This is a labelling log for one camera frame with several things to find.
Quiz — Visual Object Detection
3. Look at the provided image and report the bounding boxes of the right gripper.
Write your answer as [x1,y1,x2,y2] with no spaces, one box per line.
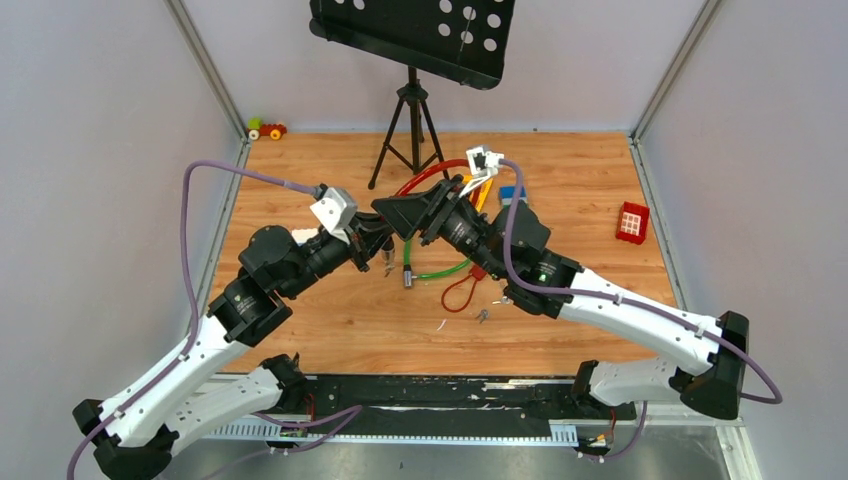
[372,176,507,280]

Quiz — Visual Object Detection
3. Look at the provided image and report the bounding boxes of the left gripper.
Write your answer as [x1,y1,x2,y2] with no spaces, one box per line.
[281,211,394,299]

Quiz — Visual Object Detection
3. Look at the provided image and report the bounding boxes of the keys of red lock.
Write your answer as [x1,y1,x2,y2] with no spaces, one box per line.
[380,248,395,277]

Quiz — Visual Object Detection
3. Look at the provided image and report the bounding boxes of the green cable lock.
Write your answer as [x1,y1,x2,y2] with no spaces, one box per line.
[402,240,471,289]

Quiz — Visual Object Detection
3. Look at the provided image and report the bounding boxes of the thick red cable lock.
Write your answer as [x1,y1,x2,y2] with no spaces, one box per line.
[395,159,468,196]

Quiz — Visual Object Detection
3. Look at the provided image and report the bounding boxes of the red padlock with thin cable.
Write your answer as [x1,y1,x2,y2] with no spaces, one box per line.
[440,266,486,313]

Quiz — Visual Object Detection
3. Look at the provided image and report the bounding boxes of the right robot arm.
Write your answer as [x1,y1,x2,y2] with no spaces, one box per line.
[371,180,749,420]

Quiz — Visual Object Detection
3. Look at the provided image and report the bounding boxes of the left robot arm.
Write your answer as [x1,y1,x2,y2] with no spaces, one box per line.
[73,212,392,479]

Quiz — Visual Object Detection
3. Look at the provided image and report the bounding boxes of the yellow triangular plastic piece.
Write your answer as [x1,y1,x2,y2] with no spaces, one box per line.
[467,178,494,213]

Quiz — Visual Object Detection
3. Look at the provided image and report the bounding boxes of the white blue block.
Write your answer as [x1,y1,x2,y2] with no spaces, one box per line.
[290,228,319,245]

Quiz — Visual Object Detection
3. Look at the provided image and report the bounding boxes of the blue green stacked blocks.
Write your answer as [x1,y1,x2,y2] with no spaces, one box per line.
[497,186,528,207]

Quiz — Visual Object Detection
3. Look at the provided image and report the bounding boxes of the toy car red green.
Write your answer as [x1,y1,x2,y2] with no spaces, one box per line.
[247,117,287,141]

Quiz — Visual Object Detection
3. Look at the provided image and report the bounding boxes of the black music stand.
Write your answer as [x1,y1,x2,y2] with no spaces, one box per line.
[309,0,516,189]

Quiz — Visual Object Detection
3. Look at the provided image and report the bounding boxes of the red window block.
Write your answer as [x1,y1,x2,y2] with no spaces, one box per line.
[615,202,651,245]

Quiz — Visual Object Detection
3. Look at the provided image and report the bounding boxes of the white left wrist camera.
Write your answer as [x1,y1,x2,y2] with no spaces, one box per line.
[309,184,358,245]

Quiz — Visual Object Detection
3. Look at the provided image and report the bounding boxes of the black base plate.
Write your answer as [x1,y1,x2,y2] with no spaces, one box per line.
[267,374,637,438]

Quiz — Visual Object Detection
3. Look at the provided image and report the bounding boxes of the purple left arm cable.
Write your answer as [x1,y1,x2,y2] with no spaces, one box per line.
[66,160,362,480]

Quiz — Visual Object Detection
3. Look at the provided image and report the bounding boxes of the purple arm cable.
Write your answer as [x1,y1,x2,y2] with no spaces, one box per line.
[66,160,362,480]
[498,158,784,463]

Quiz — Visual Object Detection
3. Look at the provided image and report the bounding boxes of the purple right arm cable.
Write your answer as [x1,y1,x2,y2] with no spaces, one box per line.
[498,158,784,463]

